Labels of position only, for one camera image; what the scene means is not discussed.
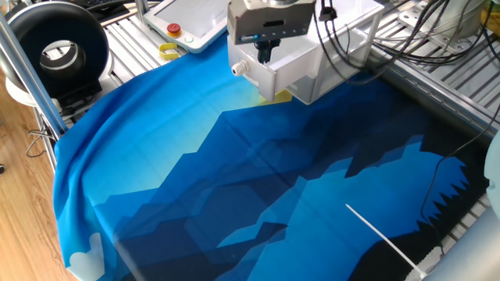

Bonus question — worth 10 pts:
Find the grey Schunk gripper body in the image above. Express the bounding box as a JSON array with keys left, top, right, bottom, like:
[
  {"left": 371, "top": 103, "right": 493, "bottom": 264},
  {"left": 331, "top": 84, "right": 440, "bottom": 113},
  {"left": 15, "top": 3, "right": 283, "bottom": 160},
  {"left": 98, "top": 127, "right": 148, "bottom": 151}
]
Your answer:
[{"left": 227, "top": 0, "right": 316, "bottom": 45}]

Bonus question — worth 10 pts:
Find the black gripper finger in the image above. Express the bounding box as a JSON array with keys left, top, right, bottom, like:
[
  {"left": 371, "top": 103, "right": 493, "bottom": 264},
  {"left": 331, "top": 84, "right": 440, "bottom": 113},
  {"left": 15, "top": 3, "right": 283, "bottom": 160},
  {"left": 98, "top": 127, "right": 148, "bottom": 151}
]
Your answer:
[
  {"left": 255, "top": 40, "right": 269, "bottom": 64},
  {"left": 267, "top": 38, "right": 281, "bottom": 65}
]

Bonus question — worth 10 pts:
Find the white plastic drawer with knob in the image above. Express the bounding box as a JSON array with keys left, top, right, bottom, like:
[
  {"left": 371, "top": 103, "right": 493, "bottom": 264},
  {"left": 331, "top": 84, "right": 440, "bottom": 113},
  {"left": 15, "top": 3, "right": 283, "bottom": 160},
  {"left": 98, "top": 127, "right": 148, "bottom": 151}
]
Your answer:
[{"left": 227, "top": 37, "right": 325, "bottom": 102}]

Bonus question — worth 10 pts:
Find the white plastic drawer cabinet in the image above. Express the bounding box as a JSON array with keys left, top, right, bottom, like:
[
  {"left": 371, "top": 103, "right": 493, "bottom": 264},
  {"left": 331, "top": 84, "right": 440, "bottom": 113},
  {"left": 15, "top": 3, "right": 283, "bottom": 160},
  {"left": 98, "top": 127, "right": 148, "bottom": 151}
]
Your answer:
[{"left": 287, "top": 0, "right": 386, "bottom": 105}]

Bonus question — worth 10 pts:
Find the grey teach pendant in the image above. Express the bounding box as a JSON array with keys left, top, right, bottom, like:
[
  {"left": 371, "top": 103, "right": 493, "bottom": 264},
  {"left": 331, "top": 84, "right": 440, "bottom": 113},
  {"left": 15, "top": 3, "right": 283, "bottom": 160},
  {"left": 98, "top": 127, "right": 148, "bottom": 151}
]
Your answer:
[{"left": 143, "top": 0, "right": 231, "bottom": 55}]

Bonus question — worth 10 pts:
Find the yellow U-shaped clip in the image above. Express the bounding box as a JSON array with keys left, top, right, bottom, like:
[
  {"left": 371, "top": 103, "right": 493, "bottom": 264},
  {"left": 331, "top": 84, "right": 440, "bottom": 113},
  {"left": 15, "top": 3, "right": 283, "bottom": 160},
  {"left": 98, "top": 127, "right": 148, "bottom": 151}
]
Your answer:
[{"left": 158, "top": 42, "right": 180, "bottom": 60}]

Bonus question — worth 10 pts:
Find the blue mountain print cloth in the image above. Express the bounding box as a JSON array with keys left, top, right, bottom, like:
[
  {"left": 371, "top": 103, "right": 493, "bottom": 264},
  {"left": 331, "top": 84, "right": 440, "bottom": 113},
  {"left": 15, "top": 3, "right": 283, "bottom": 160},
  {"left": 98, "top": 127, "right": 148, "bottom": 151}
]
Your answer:
[{"left": 52, "top": 33, "right": 489, "bottom": 281}]

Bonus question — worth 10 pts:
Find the black flat device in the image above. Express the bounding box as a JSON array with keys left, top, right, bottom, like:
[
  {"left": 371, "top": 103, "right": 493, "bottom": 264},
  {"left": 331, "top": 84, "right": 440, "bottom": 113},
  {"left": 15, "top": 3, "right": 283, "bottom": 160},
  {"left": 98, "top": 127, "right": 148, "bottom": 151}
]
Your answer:
[{"left": 72, "top": 0, "right": 136, "bottom": 23}]

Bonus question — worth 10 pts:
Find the yellow plastic wedge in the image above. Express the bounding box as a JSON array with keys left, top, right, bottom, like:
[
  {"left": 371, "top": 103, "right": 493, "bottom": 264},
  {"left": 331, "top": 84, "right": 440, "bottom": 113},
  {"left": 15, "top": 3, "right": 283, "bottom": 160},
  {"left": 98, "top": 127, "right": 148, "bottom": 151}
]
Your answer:
[{"left": 480, "top": 2, "right": 500, "bottom": 38}]

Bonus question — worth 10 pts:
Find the aluminium pole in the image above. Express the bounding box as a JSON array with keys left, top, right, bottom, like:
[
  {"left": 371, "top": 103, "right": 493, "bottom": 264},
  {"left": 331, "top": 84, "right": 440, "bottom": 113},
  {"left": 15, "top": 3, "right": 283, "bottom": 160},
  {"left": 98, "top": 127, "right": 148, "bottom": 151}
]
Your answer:
[{"left": 0, "top": 13, "right": 70, "bottom": 137}]

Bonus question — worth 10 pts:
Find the black cable bundle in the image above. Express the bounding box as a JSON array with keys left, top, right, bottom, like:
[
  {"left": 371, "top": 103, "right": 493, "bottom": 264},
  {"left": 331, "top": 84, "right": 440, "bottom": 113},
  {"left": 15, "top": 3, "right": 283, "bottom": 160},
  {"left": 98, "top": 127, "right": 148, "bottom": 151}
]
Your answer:
[{"left": 312, "top": 0, "right": 500, "bottom": 85}]

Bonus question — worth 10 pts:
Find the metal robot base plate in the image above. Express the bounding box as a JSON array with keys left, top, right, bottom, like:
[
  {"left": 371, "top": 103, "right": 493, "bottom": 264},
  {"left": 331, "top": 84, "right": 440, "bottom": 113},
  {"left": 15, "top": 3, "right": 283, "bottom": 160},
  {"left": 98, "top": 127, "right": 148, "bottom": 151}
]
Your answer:
[{"left": 398, "top": 0, "right": 485, "bottom": 54}]

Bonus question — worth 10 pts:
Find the aluminium rail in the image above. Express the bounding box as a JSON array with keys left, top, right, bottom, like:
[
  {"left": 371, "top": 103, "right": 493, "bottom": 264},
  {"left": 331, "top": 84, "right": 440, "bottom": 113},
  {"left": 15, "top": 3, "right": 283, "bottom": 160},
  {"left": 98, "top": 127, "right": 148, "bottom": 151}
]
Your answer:
[{"left": 370, "top": 44, "right": 500, "bottom": 137}]

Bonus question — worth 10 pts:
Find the thin black cable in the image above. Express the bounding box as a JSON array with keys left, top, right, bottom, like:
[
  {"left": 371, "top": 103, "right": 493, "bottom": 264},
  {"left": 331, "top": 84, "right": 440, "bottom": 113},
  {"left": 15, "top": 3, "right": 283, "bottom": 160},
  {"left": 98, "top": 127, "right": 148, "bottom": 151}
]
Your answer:
[{"left": 420, "top": 105, "right": 500, "bottom": 251}]

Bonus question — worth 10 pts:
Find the white cable tie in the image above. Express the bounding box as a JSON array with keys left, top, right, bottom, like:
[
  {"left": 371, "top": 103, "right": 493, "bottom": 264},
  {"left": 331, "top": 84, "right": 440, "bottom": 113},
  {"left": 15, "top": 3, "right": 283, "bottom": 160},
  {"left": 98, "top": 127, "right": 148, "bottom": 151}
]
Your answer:
[{"left": 345, "top": 203, "right": 429, "bottom": 280}]

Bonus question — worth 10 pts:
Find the black ring light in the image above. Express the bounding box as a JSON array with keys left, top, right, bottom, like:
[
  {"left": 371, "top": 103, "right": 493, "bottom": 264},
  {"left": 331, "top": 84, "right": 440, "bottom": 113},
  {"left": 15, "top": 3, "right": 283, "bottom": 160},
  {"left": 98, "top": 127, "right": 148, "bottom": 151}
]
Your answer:
[{"left": 5, "top": 1, "right": 115, "bottom": 117}]

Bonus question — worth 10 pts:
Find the grey floor cable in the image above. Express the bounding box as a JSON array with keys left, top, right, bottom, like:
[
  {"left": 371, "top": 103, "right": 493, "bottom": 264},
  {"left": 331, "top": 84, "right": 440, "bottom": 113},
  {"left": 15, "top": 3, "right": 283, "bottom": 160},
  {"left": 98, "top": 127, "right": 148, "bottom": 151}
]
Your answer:
[{"left": 25, "top": 128, "right": 59, "bottom": 159}]

